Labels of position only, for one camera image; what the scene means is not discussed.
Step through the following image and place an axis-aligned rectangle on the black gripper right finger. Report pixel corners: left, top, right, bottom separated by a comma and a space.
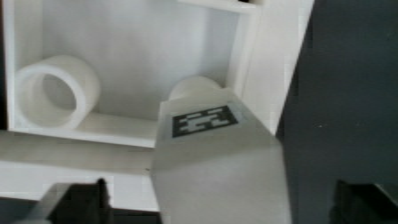
332, 180, 398, 224

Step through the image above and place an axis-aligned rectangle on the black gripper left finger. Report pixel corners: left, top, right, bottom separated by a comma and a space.
12, 178, 114, 224

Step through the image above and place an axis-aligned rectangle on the white chair leg with tag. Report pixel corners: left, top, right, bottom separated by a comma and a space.
151, 76, 291, 224

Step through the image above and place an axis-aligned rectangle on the white chair seat part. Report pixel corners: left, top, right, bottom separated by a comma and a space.
0, 0, 316, 147

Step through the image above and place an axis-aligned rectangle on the white U-shaped fence frame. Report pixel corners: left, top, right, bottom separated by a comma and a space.
0, 130, 158, 211

